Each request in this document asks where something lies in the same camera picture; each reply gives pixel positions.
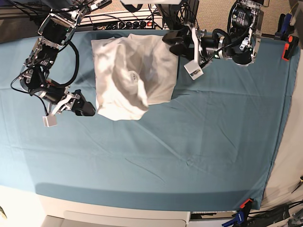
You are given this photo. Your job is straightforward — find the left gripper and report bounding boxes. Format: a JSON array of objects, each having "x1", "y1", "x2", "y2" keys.
[{"x1": 162, "y1": 23, "x2": 225, "y2": 69}]

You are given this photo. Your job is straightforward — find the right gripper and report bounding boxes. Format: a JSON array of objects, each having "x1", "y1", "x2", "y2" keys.
[{"x1": 39, "y1": 86, "x2": 96, "y2": 116}]

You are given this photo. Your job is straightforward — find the white T-shirt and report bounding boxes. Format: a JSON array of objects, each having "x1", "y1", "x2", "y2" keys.
[{"x1": 91, "y1": 34, "x2": 178, "y2": 121}]

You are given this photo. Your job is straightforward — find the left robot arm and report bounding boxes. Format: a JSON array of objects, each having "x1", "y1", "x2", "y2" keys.
[{"x1": 162, "y1": 0, "x2": 269, "y2": 68}]

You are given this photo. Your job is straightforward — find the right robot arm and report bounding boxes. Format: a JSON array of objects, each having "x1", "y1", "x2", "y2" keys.
[{"x1": 17, "y1": 0, "x2": 96, "y2": 117}]

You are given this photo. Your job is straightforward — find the black power strip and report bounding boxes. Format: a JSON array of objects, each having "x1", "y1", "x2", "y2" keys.
[{"x1": 117, "y1": 20, "x2": 155, "y2": 30}]

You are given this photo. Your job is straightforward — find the blue black clamp top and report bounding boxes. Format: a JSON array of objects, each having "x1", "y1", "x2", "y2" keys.
[{"x1": 261, "y1": 13, "x2": 292, "y2": 42}]

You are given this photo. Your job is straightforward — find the blue black clamp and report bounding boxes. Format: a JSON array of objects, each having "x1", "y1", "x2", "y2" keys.
[
  {"x1": 222, "y1": 210, "x2": 249, "y2": 227},
  {"x1": 261, "y1": 13, "x2": 292, "y2": 42}
]

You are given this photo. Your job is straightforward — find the teal table cloth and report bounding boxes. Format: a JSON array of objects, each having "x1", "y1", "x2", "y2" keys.
[{"x1": 0, "y1": 37, "x2": 301, "y2": 211}]

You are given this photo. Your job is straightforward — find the orange black clamp top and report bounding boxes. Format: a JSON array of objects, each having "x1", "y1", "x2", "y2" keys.
[{"x1": 282, "y1": 35, "x2": 299, "y2": 61}]

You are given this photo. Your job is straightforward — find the orange black clamp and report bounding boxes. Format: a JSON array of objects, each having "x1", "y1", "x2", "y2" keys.
[
  {"x1": 240, "y1": 198, "x2": 254, "y2": 210},
  {"x1": 282, "y1": 35, "x2": 299, "y2": 61}
]

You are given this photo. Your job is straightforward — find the white cabinet under table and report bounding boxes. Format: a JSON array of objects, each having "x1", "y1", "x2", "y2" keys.
[{"x1": 38, "y1": 195, "x2": 190, "y2": 227}]

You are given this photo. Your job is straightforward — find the orange black clamp bottom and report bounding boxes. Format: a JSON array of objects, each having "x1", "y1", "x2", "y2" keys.
[{"x1": 240, "y1": 198, "x2": 254, "y2": 210}]

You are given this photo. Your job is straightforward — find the blue black clamp bottom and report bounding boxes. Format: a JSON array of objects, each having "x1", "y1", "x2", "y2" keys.
[{"x1": 222, "y1": 210, "x2": 249, "y2": 227}]

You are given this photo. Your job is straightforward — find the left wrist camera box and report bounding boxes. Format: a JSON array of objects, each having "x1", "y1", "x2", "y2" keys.
[{"x1": 184, "y1": 60, "x2": 204, "y2": 80}]

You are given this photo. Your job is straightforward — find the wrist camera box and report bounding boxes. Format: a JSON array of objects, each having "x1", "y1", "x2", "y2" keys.
[
  {"x1": 184, "y1": 60, "x2": 204, "y2": 80},
  {"x1": 43, "y1": 115, "x2": 57, "y2": 128}
]

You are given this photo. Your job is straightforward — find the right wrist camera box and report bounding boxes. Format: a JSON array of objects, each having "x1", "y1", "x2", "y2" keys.
[{"x1": 43, "y1": 115, "x2": 57, "y2": 128}]

